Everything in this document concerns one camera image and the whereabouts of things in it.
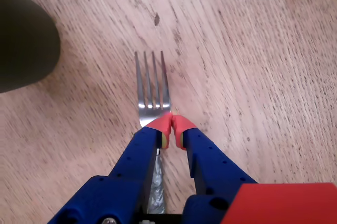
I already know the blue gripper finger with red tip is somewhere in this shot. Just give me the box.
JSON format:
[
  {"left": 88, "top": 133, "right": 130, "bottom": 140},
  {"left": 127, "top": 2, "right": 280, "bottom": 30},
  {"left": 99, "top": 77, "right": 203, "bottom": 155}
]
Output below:
[
  {"left": 48, "top": 112, "right": 174, "bottom": 224},
  {"left": 172, "top": 114, "right": 258, "bottom": 224}
]

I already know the tall gray cup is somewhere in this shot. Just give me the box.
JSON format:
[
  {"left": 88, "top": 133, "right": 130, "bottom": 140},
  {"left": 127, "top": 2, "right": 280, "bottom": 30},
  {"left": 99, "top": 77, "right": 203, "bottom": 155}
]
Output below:
[{"left": 0, "top": 0, "right": 62, "bottom": 94}]

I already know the red camera mount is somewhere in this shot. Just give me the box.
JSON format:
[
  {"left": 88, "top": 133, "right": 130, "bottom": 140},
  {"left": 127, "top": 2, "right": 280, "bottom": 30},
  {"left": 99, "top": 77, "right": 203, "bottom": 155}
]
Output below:
[{"left": 220, "top": 181, "right": 337, "bottom": 224}]

